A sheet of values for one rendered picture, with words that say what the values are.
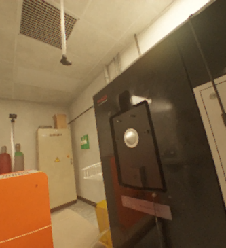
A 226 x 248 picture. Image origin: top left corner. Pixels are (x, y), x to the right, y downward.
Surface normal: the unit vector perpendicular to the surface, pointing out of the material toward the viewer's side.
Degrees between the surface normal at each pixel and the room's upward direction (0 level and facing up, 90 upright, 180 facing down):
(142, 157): 90
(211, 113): 90
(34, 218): 90
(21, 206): 90
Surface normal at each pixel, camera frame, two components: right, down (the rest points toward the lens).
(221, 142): -0.74, -0.01
